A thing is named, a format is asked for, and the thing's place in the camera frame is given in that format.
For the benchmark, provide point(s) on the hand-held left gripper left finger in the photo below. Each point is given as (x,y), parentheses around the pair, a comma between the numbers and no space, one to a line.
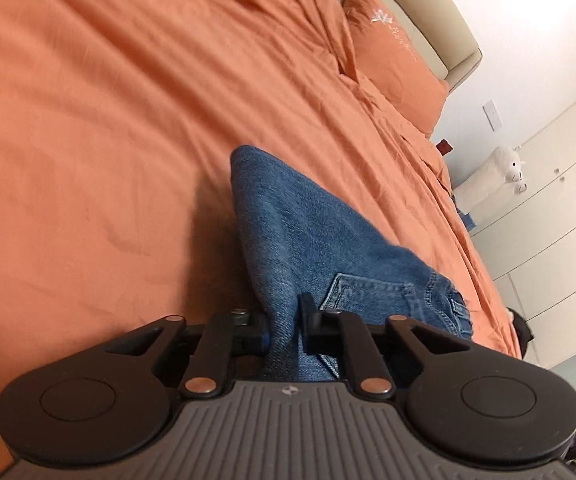
(255,332)

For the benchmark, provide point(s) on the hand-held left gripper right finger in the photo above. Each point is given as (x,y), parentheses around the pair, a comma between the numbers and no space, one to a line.
(313,325)

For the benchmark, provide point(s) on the blue denim pants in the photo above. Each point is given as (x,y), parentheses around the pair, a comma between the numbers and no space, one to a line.
(293,220)

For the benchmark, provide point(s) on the black object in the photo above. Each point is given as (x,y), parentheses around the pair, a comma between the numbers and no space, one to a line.
(521,335)

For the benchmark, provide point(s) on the dark red cup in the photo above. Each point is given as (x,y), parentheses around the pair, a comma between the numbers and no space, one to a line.
(444,147)

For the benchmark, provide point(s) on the white alpaca plush toy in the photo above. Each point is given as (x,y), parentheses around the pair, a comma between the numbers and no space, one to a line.
(487,180)

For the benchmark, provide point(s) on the orange duvet cover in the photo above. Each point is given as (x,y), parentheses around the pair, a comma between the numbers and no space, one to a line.
(118,110)

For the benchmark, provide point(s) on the white wardrobe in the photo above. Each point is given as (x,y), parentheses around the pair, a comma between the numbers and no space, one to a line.
(557,210)

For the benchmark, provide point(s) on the orange pillow with white print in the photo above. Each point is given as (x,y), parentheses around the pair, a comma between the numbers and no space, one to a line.
(397,50)

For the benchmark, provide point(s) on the beige upholstered headboard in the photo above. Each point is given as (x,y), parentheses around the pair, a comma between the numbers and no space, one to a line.
(432,15)

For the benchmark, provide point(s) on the white wall switch plate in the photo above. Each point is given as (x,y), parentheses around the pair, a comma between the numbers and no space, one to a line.
(492,116)

